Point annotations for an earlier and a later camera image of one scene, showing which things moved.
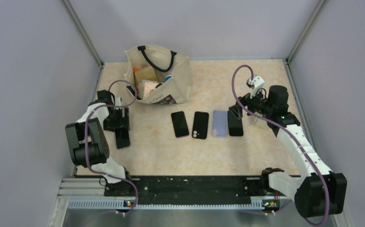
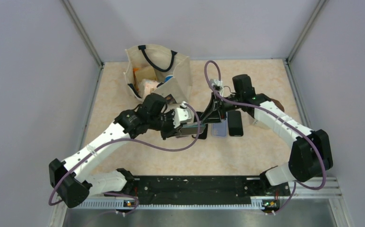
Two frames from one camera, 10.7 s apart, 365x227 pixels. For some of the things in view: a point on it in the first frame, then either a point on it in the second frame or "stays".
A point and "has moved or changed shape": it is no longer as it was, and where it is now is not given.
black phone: x=122 y=138 has moved or changed shape
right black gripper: x=244 y=100 to x=214 y=112
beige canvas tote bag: x=177 y=90 stays
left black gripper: x=122 y=122 to x=172 y=131
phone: x=219 y=124 stays
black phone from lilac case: x=235 y=125 stays
